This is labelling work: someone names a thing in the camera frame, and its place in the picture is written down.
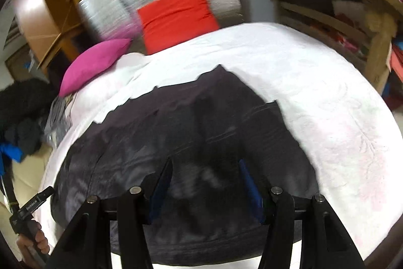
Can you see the person's left hand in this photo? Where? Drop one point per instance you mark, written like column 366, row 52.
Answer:
column 41, row 240

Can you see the white bed sheet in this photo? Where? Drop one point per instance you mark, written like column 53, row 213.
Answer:
column 314, row 83

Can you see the magenta pillow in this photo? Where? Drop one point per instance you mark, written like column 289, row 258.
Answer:
column 91, row 64

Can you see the wooden shelf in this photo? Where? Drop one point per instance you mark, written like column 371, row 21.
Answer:
column 362, row 20

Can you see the dark clothing pile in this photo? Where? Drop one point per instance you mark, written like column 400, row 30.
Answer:
column 22, row 111

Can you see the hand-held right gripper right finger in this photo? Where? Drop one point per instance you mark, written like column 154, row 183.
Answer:
column 250, row 190

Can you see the grey patterned cloth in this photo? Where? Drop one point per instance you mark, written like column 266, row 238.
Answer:
column 58, row 121

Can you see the blue cloth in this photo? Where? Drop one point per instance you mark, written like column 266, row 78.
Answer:
column 11, row 152

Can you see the red-orange pillow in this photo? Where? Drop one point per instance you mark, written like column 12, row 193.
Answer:
column 176, row 17

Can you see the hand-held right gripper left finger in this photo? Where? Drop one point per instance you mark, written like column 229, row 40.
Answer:
column 162, row 187

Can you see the dark grey garment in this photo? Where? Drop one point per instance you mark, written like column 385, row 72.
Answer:
column 195, row 117

